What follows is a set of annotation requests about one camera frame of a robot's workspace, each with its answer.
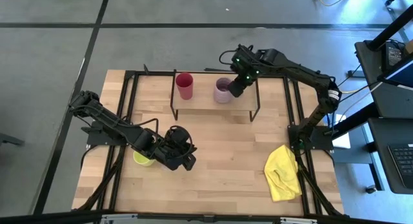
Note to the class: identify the red plastic cup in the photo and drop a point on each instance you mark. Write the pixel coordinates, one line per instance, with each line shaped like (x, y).
(184, 85)

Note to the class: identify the black caster wheel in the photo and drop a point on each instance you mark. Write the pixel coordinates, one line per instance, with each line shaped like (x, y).
(371, 189)

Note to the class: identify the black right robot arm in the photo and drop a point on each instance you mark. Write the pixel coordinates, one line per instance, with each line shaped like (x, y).
(303, 72)

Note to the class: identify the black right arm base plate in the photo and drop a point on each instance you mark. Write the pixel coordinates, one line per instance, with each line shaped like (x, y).
(322, 137)

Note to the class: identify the black rig bar with silver brackets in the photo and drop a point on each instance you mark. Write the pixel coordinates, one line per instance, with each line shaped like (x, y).
(48, 217)

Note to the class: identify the black metal table frame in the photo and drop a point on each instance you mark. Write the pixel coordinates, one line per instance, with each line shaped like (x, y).
(151, 73)

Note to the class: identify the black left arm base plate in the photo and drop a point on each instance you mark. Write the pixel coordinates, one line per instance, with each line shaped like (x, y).
(96, 138)

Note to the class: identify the lime green mug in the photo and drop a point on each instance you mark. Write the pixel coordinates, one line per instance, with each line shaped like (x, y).
(142, 158)

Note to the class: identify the black power adapter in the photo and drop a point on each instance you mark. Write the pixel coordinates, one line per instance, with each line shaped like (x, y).
(393, 54)

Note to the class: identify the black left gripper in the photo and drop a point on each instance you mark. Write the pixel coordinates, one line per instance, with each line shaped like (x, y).
(175, 145)

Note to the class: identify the black side desk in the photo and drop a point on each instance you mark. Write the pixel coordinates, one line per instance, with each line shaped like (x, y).
(390, 104)

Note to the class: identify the purple ribbed mug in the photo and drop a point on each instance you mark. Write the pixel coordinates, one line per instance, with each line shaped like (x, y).
(221, 95)

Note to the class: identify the black keyboard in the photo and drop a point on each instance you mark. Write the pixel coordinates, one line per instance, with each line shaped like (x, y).
(403, 166)

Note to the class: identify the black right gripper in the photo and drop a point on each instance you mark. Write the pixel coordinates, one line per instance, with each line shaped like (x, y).
(245, 66)

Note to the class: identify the grey chair foot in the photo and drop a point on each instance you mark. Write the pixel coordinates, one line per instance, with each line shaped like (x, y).
(9, 140)

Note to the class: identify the white paper sheet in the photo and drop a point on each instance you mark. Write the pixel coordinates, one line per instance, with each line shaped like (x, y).
(342, 141)

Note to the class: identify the yellow cloth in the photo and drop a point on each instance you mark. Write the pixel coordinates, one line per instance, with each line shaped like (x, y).
(282, 175)

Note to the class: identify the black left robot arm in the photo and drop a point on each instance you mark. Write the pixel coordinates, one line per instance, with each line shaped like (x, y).
(113, 124)

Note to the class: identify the black diagonal rig bar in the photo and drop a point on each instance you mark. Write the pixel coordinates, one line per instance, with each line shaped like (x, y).
(392, 28)

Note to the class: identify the dark laptop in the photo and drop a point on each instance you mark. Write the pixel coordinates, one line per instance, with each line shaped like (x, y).
(398, 77)

